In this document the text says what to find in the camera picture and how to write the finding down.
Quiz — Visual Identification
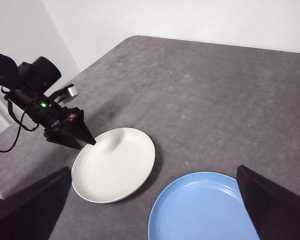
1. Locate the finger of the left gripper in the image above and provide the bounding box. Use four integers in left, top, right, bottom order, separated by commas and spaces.
61, 116, 97, 146
42, 129, 80, 150

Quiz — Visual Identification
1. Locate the white round plate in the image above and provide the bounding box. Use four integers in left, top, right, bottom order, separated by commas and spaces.
71, 127, 156, 204

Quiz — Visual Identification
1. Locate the long thin black cable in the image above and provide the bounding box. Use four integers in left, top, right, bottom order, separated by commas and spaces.
0, 109, 29, 153

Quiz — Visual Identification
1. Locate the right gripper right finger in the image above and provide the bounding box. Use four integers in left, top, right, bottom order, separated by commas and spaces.
236, 164, 300, 240

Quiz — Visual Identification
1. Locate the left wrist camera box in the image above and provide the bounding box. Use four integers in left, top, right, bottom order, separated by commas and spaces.
66, 84, 79, 98

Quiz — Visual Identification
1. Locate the short black cable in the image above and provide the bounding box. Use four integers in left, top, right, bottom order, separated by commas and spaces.
4, 98, 40, 132

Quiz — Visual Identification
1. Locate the blue round plate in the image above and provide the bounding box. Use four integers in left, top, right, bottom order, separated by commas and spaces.
147, 171, 261, 240

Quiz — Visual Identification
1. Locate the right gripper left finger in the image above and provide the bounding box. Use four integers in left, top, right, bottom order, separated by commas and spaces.
0, 166, 73, 240

